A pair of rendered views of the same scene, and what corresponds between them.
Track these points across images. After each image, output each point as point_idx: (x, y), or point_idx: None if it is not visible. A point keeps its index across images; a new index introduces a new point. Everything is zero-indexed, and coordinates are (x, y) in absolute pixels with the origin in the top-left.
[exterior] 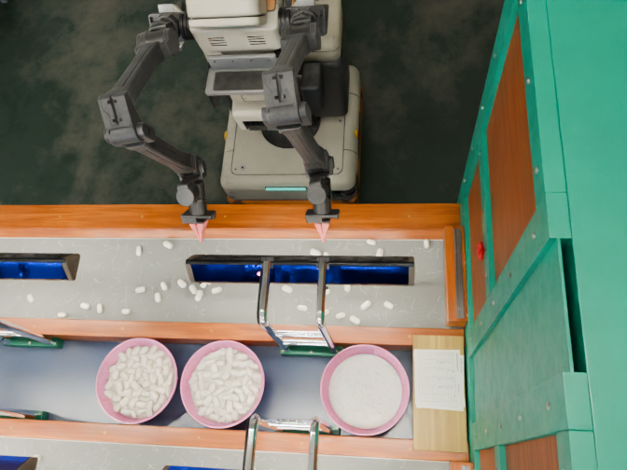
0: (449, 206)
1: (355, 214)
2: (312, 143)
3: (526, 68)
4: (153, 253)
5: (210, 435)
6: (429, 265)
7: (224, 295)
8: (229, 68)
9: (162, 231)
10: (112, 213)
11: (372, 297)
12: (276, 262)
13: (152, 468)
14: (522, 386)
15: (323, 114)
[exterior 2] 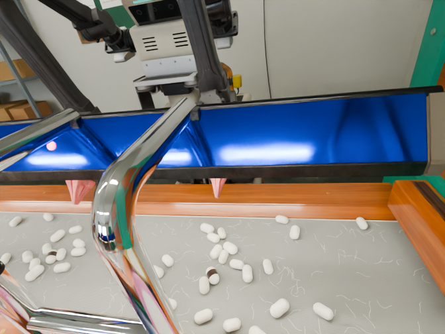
0: (377, 185)
1: (260, 191)
2: (206, 14)
3: None
4: (28, 225)
5: None
6: (376, 251)
7: (69, 276)
8: (159, 73)
9: (52, 205)
10: (21, 190)
11: (290, 294)
12: (89, 114)
13: None
14: None
15: (236, 178)
